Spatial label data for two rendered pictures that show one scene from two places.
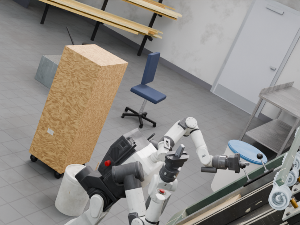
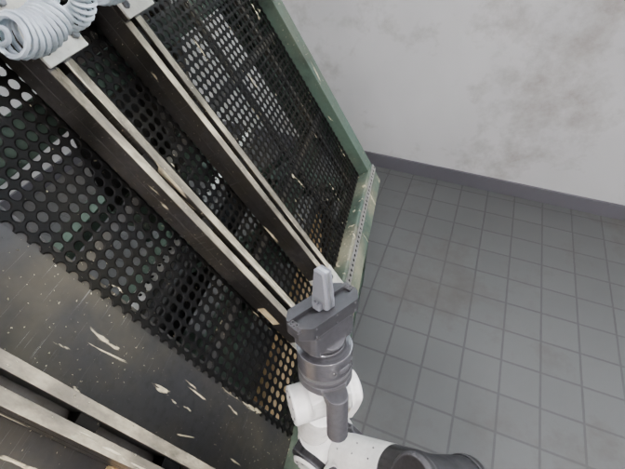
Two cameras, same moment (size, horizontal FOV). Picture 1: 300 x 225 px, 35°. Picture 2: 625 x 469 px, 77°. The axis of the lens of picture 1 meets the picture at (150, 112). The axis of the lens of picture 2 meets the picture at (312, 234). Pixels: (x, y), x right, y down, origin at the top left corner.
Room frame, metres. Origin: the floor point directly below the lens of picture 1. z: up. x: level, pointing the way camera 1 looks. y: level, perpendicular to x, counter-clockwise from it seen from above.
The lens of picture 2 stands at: (2.39, -0.22, 2.07)
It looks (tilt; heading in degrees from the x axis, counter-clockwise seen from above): 46 degrees down; 179
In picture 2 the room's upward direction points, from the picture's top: 2 degrees counter-clockwise
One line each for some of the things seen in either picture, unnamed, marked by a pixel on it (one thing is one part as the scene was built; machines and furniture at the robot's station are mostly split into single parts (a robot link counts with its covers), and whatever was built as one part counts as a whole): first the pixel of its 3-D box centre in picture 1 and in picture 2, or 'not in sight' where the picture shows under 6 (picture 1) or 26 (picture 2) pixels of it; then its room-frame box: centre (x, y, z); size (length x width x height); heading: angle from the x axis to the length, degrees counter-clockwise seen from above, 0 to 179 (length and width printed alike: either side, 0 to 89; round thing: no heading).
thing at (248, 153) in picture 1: (236, 172); not in sight; (5.35, -1.25, 0.31); 0.50 x 0.50 x 0.62
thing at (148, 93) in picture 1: (148, 89); not in sight; (6.45, 0.14, 0.49); 0.57 x 0.54 x 0.97; 56
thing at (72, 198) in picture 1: (77, 185); not in sight; (3.72, 0.33, 0.24); 0.32 x 0.30 x 0.47; 155
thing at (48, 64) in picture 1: (68, 59); not in sight; (6.61, 1.39, 0.38); 0.77 x 0.61 x 0.77; 155
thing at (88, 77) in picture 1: (76, 111); not in sight; (4.34, 0.67, 0.63); 0.50 x 0.42 x 1.25; 160
